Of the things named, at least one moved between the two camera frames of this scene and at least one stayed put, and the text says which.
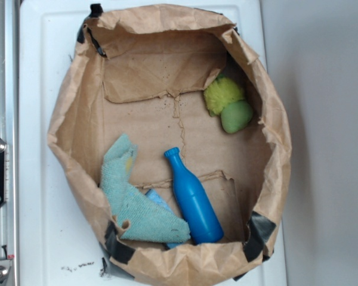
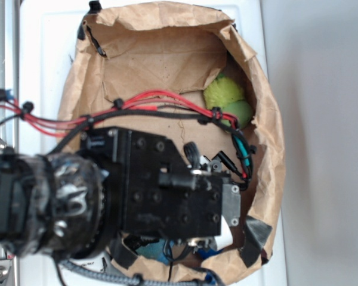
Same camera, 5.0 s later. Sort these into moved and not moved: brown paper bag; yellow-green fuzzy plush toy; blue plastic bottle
Moved: blue plastic bottle
Not moved: brown paper bag; yellow-green fuzzy plush toy
